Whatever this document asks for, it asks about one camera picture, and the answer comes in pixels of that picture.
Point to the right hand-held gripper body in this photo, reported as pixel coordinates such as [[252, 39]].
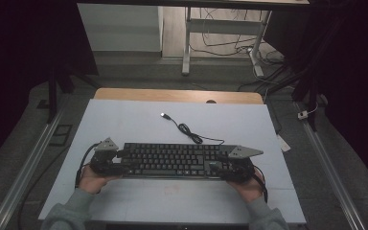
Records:
[[241, 166]]

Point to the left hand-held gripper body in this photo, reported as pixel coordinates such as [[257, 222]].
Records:
[[103, 159]]

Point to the black computer keyboard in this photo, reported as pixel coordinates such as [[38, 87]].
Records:
[[172, 159]]

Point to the person's right hand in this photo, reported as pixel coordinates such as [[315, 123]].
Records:
[[247, 190]]

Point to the person's left hand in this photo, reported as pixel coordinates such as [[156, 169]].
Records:
[[91, 183]]

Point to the white table cover sheet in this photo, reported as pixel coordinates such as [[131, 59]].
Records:
[[140, 124]]

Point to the white paper tag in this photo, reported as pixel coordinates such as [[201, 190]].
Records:
[[283, 143]]

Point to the small white box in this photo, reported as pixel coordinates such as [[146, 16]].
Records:
[[302, 115]]

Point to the grey cabinet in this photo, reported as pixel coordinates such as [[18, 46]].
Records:
[[121, 28]]

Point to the aluminium rail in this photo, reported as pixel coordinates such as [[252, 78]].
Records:
[[329, 172], [22, 172]]

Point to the white metal desk frame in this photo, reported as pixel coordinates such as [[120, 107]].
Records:
[[223, 27]]

